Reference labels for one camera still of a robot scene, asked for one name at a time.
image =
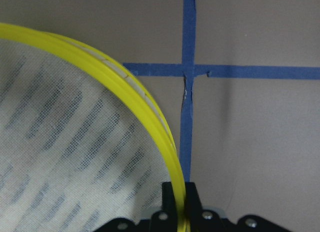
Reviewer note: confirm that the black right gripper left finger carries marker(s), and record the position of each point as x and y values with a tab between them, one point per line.
169	215

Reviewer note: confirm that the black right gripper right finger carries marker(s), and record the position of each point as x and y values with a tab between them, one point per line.
199	218

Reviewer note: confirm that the yellow steamer tray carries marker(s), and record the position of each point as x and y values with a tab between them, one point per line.
81	140

